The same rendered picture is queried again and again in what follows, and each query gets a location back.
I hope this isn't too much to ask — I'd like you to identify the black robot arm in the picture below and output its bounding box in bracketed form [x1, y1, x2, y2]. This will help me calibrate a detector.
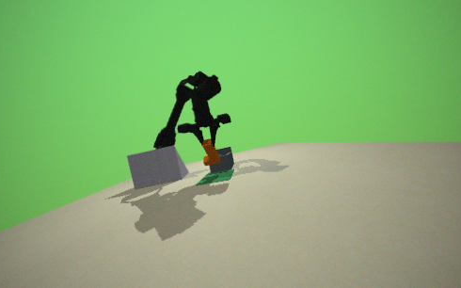
[153, 71, 221, 150]

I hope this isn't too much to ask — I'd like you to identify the orange l-shaped part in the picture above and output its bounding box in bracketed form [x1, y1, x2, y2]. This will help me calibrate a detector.
[202, 139, 220, 166]

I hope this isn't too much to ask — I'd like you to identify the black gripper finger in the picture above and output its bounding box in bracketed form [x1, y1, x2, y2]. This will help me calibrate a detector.
[209, 125, 220, 147]
[189, 130, 204, 145]

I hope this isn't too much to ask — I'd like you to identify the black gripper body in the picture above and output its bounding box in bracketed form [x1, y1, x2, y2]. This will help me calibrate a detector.
[178, 102, 231, 133]

